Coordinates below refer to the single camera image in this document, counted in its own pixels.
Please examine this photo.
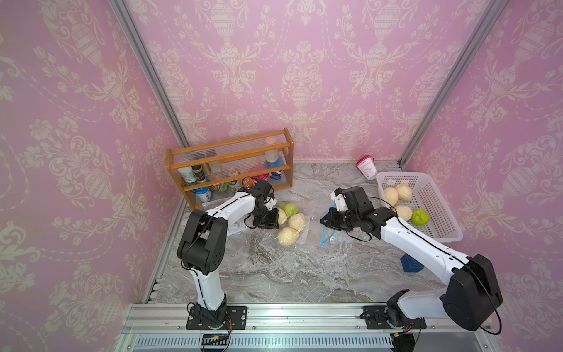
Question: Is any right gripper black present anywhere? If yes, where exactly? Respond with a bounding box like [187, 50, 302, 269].
[319, 207, 362, 231]

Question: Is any green pear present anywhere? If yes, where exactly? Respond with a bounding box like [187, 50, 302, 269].
[281, 202, 299, 217]
[411, 209, 430, 227]

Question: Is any clear zip-top bag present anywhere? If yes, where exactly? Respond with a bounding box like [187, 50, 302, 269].
[275, 195, 337, 248]

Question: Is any beige pear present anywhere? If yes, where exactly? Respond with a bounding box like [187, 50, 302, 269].
[395, 205, 413, 221]
[384, 187, 400, 207]
[395, 183, 413, 202]

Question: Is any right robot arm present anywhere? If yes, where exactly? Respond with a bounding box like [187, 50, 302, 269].
[320, 186, 503, 331]

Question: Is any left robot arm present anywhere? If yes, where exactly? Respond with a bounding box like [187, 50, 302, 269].
[177, 180, 279, 330]

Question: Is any pink lid yogurt cup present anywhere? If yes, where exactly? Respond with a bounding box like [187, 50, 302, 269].
[356, 155, 378, 180]

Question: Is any blue white bottle on shelf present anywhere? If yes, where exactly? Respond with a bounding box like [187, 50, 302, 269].
[265, 150, 284, 180]

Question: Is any blue lid cup lower shelf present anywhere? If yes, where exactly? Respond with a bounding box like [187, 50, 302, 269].
[192, 186, 211, 203]

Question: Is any blue cube block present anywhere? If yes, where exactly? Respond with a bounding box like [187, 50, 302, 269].
[400, 254, 425, 273]

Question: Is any wooden shelf rack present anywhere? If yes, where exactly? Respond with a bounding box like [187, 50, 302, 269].
[165, 128, 294, 209]

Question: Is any dark spice jar on shelf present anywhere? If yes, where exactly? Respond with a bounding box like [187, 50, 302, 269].
[191, 165, 207, 183]

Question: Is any white green bottle on shelf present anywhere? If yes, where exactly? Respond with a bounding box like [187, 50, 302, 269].
[178, 167, 198, 184]

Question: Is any white plastic basket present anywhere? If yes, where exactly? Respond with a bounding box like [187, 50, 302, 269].
[376, 172, 463, 243]

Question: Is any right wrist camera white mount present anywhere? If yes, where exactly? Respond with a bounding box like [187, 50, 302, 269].
[331, 188, 348, 212]

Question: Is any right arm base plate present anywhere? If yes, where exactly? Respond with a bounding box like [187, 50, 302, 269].
[359, 305, 427, 331]

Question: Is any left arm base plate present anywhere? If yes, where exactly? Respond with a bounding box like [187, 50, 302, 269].
[186, 304, 248, 330]

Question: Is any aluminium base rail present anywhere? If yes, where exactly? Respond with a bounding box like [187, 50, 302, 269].
[115, 303, 502, 351]

